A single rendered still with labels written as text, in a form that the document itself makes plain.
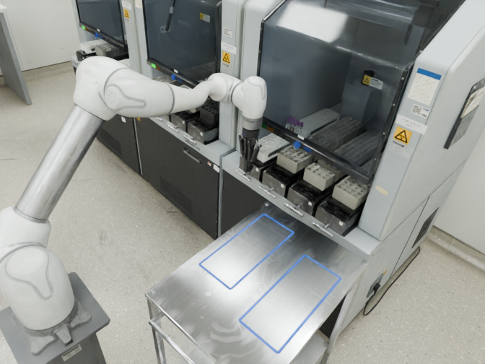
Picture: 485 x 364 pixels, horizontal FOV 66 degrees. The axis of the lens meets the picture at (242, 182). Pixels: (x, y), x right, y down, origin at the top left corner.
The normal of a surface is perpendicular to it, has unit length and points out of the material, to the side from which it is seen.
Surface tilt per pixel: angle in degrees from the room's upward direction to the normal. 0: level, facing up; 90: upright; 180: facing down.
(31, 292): 71
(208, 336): 0
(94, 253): 0
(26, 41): 90
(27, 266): 5
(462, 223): 90
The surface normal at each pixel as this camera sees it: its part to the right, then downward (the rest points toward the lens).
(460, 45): -0.30, -0.49
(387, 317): 0.06, -0.79
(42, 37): 0.70, 0.48
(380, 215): -0.72, 0.40
